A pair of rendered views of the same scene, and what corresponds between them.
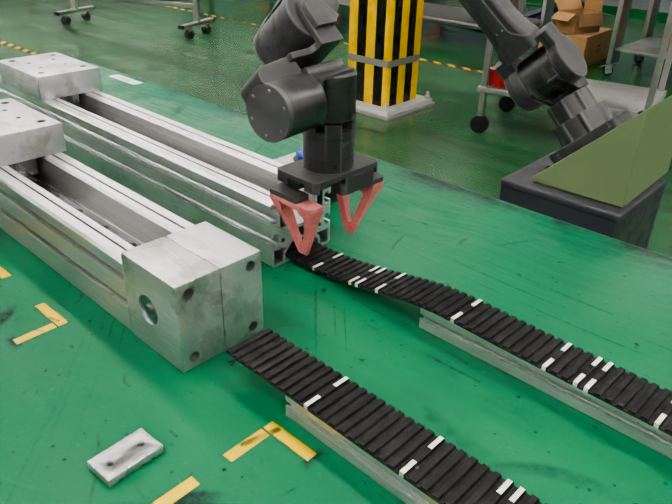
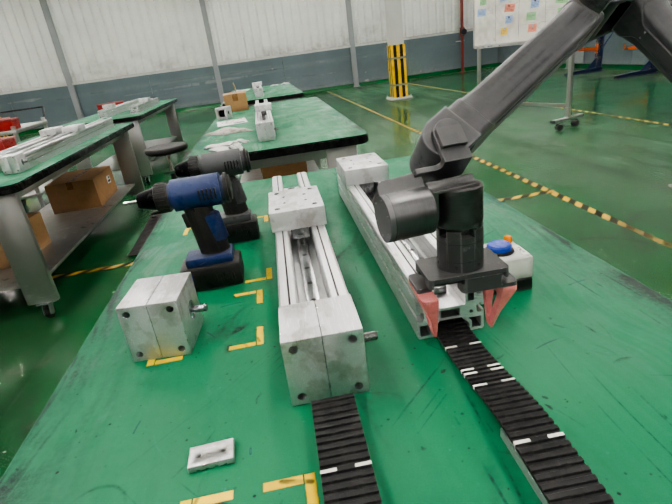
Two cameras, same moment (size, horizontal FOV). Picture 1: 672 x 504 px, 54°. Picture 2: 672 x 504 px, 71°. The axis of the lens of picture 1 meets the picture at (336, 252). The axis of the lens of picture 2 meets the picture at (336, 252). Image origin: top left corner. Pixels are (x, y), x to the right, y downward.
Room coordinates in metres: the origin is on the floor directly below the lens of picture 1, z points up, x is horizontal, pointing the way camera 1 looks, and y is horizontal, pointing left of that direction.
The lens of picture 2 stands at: (0.19, -0.23, 1.18)
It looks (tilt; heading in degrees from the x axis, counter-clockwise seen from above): 23 degrees down; 42
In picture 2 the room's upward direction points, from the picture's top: 8 degrees counter-clockwise
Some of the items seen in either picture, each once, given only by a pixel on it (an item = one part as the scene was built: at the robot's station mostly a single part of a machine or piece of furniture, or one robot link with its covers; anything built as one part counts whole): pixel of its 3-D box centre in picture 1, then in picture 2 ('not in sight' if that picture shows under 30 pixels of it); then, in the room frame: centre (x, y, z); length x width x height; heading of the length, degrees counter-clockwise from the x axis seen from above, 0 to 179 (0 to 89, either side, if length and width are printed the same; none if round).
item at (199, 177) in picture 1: (128, 143); (385, 220); (0.99, 0.34, 0.82); 0.80 x 0.10 x 0.09; 47
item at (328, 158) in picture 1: (328, 148); (459, 250); (0.69, 0.01, 0.93); 0.10 x 0.07 x 0.07; 137
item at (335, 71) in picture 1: (326, 95); (454, 204); (0.69, 0.01, 0.99); 0.07 x 0.06 x 0.07; 144
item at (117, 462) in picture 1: (126, 456); (211, 455); (0.38, 0.16, 0.78); 0.05 x 0.03 x 0.01; 140
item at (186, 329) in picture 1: (204, 288); (331, 346); (0.56, 0.13, 0.83); 0.12 x 0.09 x 0.10; 137
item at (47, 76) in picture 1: (50, 82); (361, 173); (1.16, 0.52, 0.87); 0.16 x 0.11 x 0.07; 47
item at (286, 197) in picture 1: (311, 213); (442, 303); (0.67, 0.03, 0.86); 0.07 x 0.07 x 0.09; 47
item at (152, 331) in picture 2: not in sight; (170, 314); (0.50, 0.42, 0.83); 0.11 x 0.10 x 0.10; 133
